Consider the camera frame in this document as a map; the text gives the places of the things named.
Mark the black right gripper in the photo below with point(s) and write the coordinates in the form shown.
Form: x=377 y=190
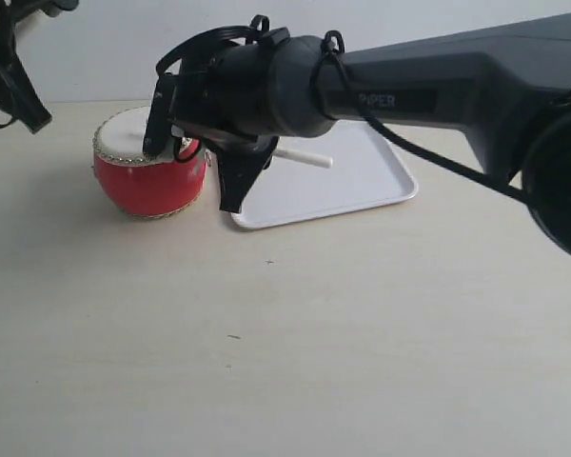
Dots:
x=208 y=94

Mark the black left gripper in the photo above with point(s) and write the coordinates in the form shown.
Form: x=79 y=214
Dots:
x=26 y=105

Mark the white drumstick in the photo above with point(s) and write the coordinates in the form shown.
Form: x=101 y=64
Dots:
x=303 y=157

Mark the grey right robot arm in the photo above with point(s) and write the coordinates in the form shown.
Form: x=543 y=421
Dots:
x=491 y=105

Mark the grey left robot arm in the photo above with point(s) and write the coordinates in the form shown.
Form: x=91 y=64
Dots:
x=50 y=9

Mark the red small drum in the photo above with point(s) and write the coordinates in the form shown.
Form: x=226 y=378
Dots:
x=137 y=185

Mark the white plastic tray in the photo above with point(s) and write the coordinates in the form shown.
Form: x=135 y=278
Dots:
x=365 y=173

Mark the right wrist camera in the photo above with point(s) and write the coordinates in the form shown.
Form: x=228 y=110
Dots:
x=158 y=140

